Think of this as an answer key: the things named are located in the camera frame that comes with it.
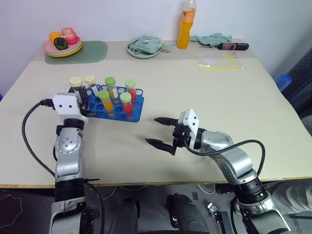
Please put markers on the orange toy food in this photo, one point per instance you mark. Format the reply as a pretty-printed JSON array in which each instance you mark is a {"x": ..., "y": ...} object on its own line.
[{"x": 54, "y": 36}]

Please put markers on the dark rounded shape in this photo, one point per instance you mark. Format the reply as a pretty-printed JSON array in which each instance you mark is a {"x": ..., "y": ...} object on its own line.
[{"x": 187, "y": 214}]

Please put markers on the red black screwdriver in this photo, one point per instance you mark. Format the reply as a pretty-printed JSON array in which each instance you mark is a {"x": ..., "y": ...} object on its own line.
[{"x": 234, "y": 46}]

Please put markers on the pink red toy food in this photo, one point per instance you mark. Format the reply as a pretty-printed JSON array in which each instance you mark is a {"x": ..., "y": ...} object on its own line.
[{"x": 69, "y": 36}]

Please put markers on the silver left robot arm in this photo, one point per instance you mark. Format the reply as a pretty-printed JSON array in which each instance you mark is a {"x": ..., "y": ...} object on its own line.
[{"x": 68, "y": 146}]

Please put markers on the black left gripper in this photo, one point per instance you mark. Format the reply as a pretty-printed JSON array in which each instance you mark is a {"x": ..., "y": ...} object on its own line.
[{"x": 88, "y": 113}]

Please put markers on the black and green toy food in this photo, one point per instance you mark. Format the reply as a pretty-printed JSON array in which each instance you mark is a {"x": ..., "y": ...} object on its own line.
[{"x": 59, "y": 43}]

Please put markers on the green placemat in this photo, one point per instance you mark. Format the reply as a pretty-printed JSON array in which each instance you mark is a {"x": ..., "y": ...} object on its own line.
[{"x": 92, "y": 52}]

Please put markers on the pink plate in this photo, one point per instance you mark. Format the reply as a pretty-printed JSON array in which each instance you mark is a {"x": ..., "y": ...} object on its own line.
[{"x": 48, "y": 46}]

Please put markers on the orange drink bottle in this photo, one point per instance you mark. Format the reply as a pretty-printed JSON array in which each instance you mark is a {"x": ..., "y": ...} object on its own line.
[{"x": 183, "y": 36}]

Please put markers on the clear zip plastic bag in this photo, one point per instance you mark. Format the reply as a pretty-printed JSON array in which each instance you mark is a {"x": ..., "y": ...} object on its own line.
[{"x": 214, "y": 61}]

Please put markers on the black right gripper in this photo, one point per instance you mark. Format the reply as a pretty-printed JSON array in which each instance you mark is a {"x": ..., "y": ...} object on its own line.
[{"x": 181, "y": 135}]

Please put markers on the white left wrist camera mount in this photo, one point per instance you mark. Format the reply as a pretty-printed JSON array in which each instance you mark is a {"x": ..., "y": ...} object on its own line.
[{"x": 65, "y": 104}]

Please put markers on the blue test tube rack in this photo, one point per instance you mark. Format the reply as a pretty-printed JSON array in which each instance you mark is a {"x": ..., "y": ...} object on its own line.
[{"x": 136, "y": 114}]

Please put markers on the cream cap dark test tube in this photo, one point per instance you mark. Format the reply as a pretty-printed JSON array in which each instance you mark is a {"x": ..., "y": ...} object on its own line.
[
  {"x": 75, "y": 81},
  {"x": 89, "y": 79}
]

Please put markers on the mint green cloth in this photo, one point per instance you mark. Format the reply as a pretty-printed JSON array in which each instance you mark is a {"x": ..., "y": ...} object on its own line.
[{"x": 212, "y": 37}]

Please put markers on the green cap yellow test tube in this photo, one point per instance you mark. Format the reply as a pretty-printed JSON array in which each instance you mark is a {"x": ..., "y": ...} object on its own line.
[
  {"x": 110, "y": 81},
  {"x": 103, "y": 95}
]

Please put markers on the black power adapter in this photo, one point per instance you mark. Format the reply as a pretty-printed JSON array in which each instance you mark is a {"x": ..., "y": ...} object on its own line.
[{"x": 224, "y": 189}]

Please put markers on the green cap red test tube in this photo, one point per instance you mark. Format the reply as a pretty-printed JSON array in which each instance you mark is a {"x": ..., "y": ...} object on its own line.
[
  {"x": 130, "y": 83},
  {"x": 125, "y": 97}
]

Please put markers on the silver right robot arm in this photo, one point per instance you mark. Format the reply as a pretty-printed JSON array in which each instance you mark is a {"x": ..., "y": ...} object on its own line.
[{"x": 234, "y": 158}]

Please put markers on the black textured case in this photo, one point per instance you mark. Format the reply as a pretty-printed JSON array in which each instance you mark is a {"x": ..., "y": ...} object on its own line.
[{"x": 302, "y": 92}]

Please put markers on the yellow plate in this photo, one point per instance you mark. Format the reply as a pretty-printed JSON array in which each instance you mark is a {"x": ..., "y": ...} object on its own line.
[{"x": 62, "y": 56}]

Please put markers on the light green stacked plate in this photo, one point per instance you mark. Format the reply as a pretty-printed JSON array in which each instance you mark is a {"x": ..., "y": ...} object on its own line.
[{"x": 73, "y": 51}]

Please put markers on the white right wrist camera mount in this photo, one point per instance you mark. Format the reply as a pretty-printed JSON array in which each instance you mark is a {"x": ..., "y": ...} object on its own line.
[{"x": 192, "y": 119}]

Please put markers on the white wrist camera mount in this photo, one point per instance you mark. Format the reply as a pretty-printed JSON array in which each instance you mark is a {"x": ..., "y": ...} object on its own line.
[
  {"x": 192, "y": 119},
  {"x": 65, "y": 104}
]

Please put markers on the pale green plate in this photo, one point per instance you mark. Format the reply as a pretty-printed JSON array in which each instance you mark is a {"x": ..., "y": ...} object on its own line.
[{"x": 143, "y": 56}]

